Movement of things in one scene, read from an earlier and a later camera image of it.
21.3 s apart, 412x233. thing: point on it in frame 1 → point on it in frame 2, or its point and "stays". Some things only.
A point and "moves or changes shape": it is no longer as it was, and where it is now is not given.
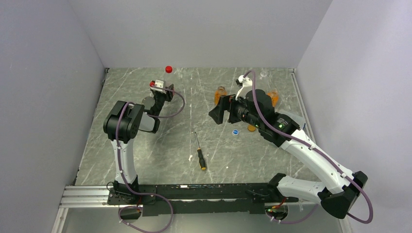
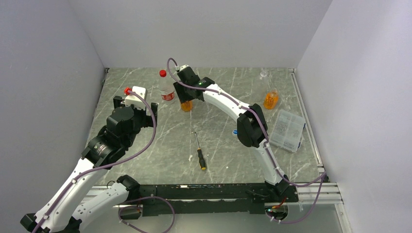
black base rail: [197, 199] stays
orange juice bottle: [220, 91] moves or changes shape
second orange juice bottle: [274, 95] stays
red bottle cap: [168, 69] moves or changes shape
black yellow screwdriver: [201, 162] stays
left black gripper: [169, 95] → [147, 120]
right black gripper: [217, 112] → [182, 96]
